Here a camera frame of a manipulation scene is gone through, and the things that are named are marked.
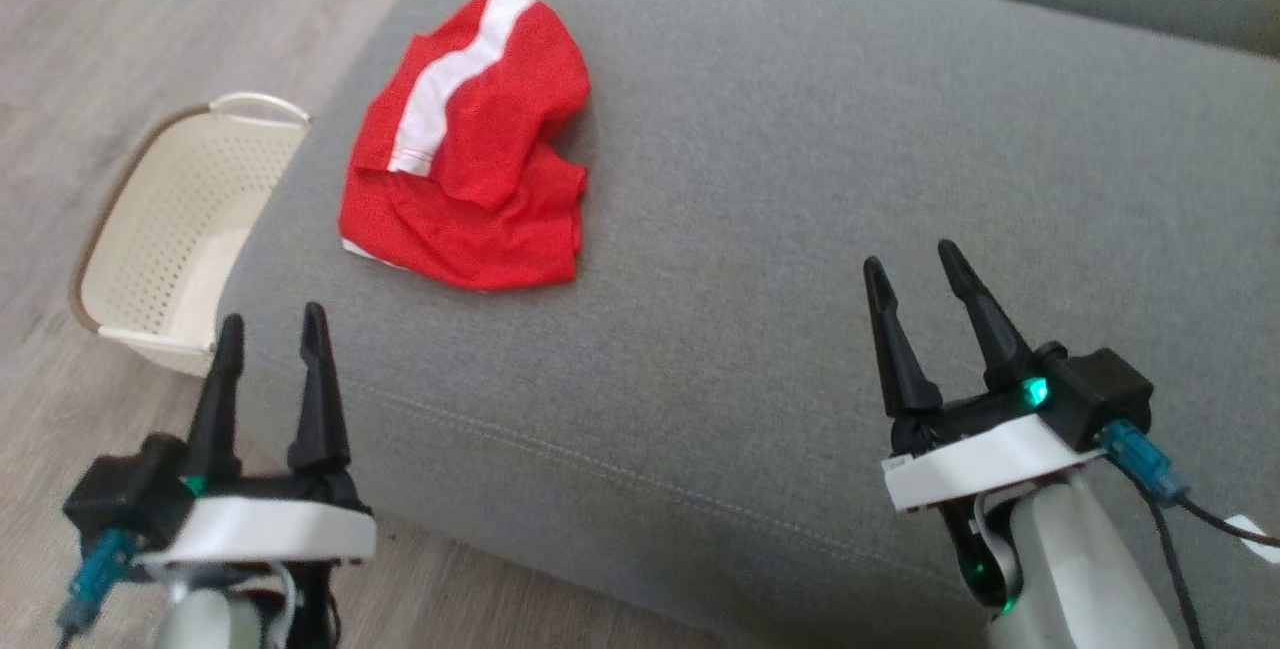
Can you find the red shorts with white stripe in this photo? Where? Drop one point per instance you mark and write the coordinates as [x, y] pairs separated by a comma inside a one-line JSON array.
[[470, 219]]

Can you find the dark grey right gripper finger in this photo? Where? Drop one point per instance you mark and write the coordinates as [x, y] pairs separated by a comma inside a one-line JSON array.
[[905, 359], [990, 329]]

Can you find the grey sofa with yellow backrest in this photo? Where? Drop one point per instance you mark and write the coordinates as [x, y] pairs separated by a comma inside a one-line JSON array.
[[750, 179]]

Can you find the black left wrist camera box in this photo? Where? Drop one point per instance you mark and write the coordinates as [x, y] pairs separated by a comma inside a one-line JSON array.
[[120, 499]]

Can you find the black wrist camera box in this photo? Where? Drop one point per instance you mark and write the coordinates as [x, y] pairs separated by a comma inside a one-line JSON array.
[[120, 499], [1100, 389]]

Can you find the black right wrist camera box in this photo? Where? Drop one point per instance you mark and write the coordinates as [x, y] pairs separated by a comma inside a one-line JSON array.
[[1100, 389]]

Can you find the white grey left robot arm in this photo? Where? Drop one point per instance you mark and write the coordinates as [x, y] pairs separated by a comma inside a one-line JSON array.
[[200, 624]]

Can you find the cream perforated laundry basket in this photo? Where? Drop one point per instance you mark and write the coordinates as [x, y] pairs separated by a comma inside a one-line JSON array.
[[170, 229]]

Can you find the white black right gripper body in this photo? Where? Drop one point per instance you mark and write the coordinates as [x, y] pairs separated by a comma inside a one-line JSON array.
[[980, 454]]

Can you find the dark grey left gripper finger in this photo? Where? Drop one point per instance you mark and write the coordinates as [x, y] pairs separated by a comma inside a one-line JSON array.
[[320, 409], [220, 419]]

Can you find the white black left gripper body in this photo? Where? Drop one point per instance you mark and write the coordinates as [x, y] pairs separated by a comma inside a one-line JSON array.
[[270, 529]]

